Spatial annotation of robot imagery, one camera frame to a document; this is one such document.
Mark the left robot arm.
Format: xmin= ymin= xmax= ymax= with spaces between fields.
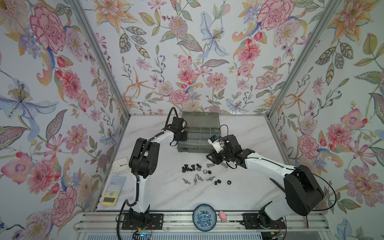
xmin=126 ymin=117 xmax=188 ymax=214

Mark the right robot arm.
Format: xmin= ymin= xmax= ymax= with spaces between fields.
xmin=207 ymin=135 xmax=325 ymax=221

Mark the grey plastic organizer box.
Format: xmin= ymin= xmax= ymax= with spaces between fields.
xmin=177 ymin=112 xmax=221 ymax=154

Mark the blue patterned ceramic plate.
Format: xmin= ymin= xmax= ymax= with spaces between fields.
xmin=193 ymin=204 xmax=218 ymax=232

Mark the pink toy pig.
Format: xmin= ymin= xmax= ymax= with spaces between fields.
xmin=219 ymin=211 xmax=227 ymax=223

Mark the white square clock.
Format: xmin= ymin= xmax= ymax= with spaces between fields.
xmin=113 ymin=158 xmax=131 ymax=176

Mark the blue yellow calculator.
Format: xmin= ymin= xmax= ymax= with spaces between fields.
xmin=101 ymin=176 xmax=126 ymax=207

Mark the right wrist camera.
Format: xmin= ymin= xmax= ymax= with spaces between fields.
xmin=208 ymin=135 xmax=224 ymax=153

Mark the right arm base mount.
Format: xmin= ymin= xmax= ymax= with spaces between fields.
xmin=242 ymin=213 xmax=286 ymax=231

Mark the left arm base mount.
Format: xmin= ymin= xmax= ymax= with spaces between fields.
xmin=121 ymin=210 xmax=164 ymax=230

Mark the aluminium rail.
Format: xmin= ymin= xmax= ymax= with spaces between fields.
xmin=74 ymin=211 xmax=329 ymax=233

